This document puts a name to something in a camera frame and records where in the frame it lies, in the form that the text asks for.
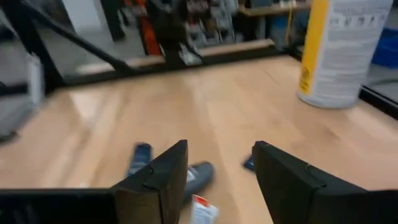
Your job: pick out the blue plastic bin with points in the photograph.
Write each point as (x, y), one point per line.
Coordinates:
(385, 46)

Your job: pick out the white yellow wipes canister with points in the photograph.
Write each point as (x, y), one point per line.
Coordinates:
(342, 56)

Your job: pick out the dark blue travel tube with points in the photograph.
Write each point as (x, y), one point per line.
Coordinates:
(140, 158)
(248, 163)

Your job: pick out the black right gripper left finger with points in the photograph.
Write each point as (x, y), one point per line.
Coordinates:
(155, 193)

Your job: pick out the grey deodorant stick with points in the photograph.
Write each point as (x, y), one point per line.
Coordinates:
(199, 180)

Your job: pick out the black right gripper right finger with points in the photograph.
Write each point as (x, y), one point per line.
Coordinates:
(286, 186)

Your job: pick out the white toothpaste tube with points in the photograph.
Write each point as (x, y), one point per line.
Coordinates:
(202, 213)

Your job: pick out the orange object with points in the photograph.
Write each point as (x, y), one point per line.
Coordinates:
(149, 34)

